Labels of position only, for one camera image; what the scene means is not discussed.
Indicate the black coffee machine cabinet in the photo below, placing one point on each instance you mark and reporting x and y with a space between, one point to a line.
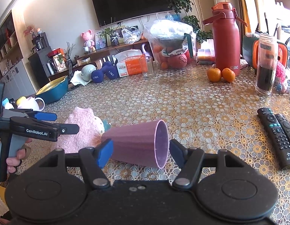
39 59

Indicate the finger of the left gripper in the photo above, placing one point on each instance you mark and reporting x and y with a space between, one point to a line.
43 116
67 129

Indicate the person's left hand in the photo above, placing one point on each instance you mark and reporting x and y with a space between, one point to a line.
15 161

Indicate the left orange tangerine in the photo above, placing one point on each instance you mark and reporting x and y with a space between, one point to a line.
214 74

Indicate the orange white tissue pack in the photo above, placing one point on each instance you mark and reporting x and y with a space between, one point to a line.
129 62

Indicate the blue dumbbell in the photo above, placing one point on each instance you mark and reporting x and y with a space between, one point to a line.
97 76
110 70

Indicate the empty clear drinking glass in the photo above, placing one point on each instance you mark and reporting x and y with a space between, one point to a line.
146 63

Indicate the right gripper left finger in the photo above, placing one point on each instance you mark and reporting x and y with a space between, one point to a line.
93 160

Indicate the wooden tv console shelf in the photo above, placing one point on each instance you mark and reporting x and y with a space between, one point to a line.
93 57

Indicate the red insulated water bottle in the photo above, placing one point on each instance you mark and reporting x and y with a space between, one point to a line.
226 37

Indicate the white ceramic mug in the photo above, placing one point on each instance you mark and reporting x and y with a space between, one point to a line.
34 103

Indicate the tall glass tumbler dark liquid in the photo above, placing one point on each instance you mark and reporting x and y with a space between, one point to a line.
266 69

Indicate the right orange tangerine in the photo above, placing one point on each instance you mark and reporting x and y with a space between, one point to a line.
228 75

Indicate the colorful flat storage box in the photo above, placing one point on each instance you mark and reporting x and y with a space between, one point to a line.
206 53

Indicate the teal yellow colander bowl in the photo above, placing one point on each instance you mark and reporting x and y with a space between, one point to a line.
54 90

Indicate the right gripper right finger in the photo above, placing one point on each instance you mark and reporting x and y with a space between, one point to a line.
189 161

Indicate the green potted plant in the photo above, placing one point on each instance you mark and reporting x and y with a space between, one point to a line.
193 17

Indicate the plastic bag with bowl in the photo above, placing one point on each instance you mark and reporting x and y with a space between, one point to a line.
170 38

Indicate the pink ribbed plastic cup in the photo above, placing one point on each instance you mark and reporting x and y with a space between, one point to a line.
145 144

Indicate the pink fluffy plush towel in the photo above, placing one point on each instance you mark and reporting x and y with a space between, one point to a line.
91 128

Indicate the black remote control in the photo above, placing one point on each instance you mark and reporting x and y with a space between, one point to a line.
285 125
278 138

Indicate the pink plush toy figure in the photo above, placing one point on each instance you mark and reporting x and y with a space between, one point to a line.
89 44

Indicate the orange tangerine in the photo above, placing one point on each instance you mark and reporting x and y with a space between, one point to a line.
228 75
214 74

